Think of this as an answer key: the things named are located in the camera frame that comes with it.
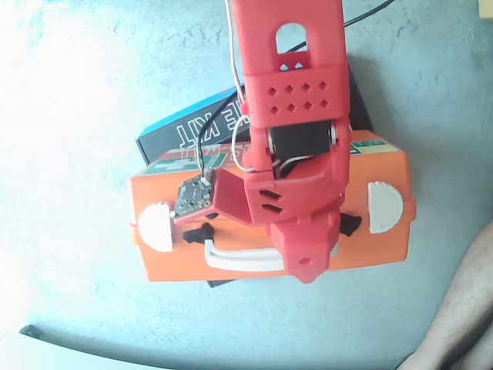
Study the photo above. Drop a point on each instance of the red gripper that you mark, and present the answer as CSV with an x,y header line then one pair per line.
x,y
304,252

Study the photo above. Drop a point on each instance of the red robot arm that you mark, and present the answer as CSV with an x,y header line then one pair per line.
x,y
262,38

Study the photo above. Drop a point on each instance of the orange first aid box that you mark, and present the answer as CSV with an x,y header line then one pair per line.
x,y
239,235

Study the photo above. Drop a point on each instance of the white box latch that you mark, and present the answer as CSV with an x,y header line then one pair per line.
x,y
385,208
156,227

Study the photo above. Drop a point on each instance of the person bare leg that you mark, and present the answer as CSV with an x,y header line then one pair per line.
x,y
462,300

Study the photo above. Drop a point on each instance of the small wooden block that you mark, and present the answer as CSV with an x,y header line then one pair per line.
x,y
486,7

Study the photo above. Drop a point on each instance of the red camera mount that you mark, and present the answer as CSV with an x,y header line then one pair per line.
x,y
229,196

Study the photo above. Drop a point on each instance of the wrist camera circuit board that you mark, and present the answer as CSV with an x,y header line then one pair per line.
x,y
190,198

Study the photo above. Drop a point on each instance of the black blue frame kit box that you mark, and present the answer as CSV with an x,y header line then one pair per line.
x,y
165,135

